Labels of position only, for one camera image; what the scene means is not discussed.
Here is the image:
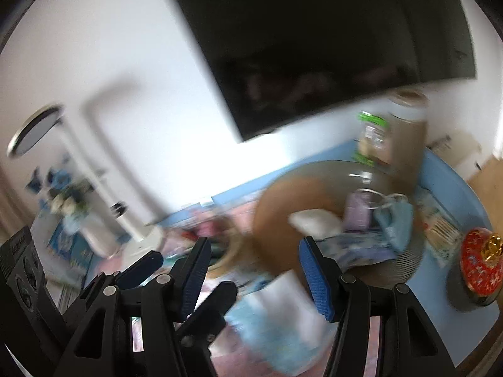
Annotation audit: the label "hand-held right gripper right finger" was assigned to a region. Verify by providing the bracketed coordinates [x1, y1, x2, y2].
[299, 236, 446, 377]

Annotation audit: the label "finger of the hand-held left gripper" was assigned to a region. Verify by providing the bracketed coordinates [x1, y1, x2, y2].
[175, 281, 239, 348]
[114, 250, 164, 289]

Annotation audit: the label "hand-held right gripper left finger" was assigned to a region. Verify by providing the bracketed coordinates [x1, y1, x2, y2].
[53, 237, 221, 377]

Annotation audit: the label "light blue soft pack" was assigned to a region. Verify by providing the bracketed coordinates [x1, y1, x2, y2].
[229, 270, 335, 376]

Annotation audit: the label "blue printed packet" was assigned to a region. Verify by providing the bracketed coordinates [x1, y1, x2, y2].
[314, 231, 394, 265]

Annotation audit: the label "colourful small packets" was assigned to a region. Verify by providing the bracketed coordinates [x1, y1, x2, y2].
[176, 211, 237, 245]

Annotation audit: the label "blue printed box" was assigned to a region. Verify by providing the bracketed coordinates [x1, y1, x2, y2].
[46, 226, 94, 281]

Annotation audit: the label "white vase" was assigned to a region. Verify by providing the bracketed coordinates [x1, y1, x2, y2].
[78, 215, 115, 257]

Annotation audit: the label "round brown woven tray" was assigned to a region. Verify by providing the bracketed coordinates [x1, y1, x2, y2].
[251, 160, 427, 288]

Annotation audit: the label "purple packet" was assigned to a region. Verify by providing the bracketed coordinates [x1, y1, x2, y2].
[343, 188, 379, 232]

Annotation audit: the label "blue and white artificial flowers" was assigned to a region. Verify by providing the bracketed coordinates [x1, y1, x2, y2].
[27, 164, 96, 222]

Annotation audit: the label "blue face mask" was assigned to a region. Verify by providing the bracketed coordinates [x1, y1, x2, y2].
[373, 194, 416, 253]

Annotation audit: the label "cotton swab box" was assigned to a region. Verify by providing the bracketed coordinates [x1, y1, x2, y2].
[414, 192, 465, 268]

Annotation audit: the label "green label snack bag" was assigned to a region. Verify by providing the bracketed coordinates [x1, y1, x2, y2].
[353, 111, 390, 166]

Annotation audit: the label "red round tin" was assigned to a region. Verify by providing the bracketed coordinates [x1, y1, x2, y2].
[457, 227, 503, 308]

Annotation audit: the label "tall brown tube container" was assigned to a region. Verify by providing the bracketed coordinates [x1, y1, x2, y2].
[386, 88, 430, 190]

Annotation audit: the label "white flat box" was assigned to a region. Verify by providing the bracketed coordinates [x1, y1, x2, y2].
[428, 133, 485, 174]

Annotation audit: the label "black flat screen television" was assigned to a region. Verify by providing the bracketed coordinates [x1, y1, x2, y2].
[159, 0, 477, 144]

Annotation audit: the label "white ring floor lamp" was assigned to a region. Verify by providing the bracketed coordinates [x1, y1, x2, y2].
[7, 104, 166, 253]

